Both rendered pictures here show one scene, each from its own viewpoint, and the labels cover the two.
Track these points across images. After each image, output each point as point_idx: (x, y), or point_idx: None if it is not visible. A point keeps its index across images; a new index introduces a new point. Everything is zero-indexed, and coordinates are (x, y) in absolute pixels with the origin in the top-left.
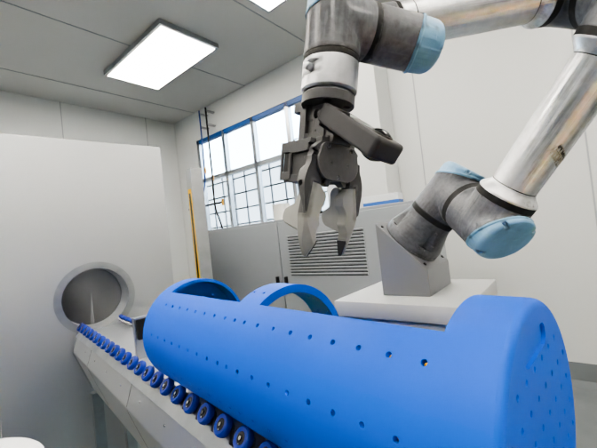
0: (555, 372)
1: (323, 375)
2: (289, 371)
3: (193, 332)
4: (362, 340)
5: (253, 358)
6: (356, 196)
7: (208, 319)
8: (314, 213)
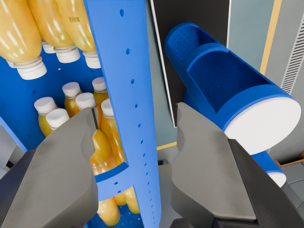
0: None
1: (143, 38)
2: (148, 77)
3: (156, 180)
4: (115, 14)
5: (151, 116)
6: (6, 203)
7: (151, 182)
8: (202, 137)
